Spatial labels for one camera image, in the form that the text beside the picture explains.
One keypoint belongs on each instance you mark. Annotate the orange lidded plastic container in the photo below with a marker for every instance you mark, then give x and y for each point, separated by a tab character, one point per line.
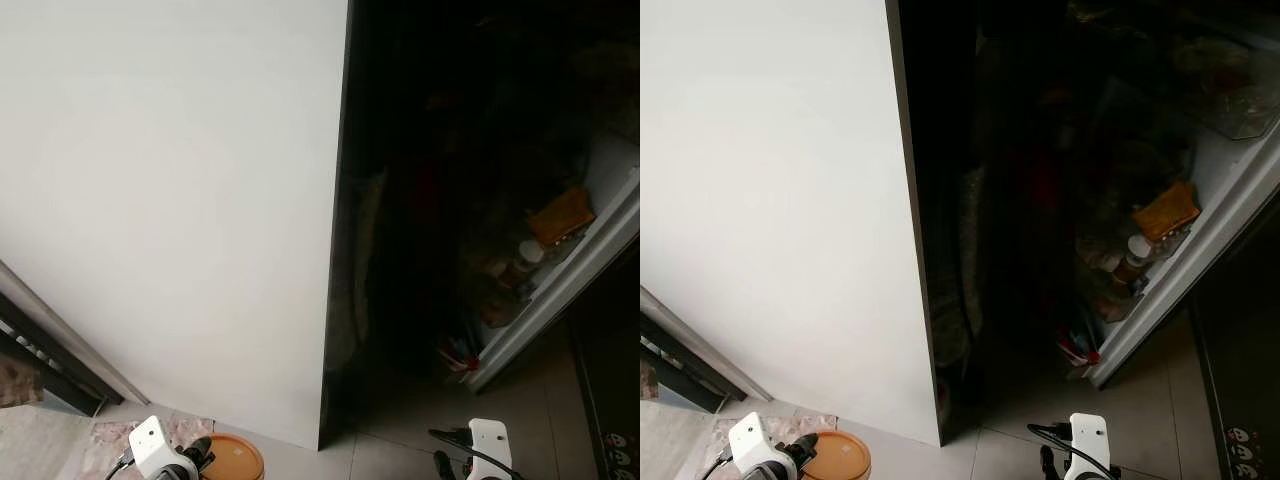
842	458
238	462

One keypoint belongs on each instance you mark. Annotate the red capped bottle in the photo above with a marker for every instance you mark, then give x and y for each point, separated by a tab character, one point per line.
458	355
1078	350

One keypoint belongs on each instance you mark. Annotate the black appliance with round buttons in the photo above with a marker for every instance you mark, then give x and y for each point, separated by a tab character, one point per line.
615	445
1240	445

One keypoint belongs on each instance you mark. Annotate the brown jar with pale lid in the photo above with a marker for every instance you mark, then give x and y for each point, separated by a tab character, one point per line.
525	262
1135	258

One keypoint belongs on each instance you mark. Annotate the open refrigerator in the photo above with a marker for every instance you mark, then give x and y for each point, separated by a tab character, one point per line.
1030	200
420	200

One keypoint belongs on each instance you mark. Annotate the orange food packet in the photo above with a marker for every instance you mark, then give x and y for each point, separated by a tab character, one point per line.
1165	210
560	215

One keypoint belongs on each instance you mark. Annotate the refrigerator door with shelves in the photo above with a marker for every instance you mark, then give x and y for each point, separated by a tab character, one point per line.
1230	170
605	170

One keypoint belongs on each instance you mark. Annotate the clear plastic bag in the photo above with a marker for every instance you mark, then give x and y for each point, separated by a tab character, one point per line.
1235	95

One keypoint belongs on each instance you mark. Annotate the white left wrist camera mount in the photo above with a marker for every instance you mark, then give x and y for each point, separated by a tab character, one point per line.
155	445
755	442

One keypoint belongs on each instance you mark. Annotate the grey sliding door frame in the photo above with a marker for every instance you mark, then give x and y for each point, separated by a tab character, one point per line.
700	370
60	350

